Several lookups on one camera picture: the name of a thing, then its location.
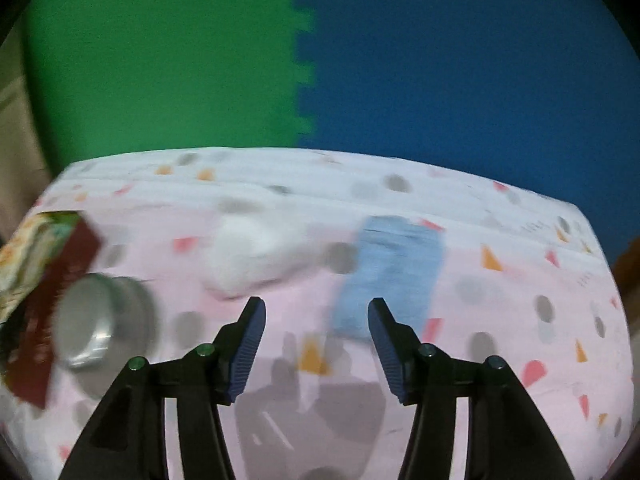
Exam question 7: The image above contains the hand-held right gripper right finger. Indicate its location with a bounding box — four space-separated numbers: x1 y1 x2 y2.
367 297 576 480

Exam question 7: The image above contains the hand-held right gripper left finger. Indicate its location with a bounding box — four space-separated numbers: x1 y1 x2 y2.
60 296 267 480

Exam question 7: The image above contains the light blue cloth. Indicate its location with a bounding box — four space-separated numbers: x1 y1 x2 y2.
330 215 446 343

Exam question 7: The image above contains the gold tin box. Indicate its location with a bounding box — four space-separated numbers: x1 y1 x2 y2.
0 210 103 408

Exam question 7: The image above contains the white fluffy cloth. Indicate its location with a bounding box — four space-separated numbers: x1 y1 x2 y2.
202 215 326 301

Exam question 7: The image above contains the pink patterned tablecloth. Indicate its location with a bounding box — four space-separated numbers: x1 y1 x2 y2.
0 146 633 480

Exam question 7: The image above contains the steel bowl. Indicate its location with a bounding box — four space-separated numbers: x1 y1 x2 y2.
52 274 163 370

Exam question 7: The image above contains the blue foam mat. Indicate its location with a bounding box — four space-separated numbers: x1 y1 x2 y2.
295 0 640 266

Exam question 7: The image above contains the green foam mat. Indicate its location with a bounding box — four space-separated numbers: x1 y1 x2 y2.
22 0 316 176

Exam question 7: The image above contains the pink standing banner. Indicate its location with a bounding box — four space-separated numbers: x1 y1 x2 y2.
0 25 53 221

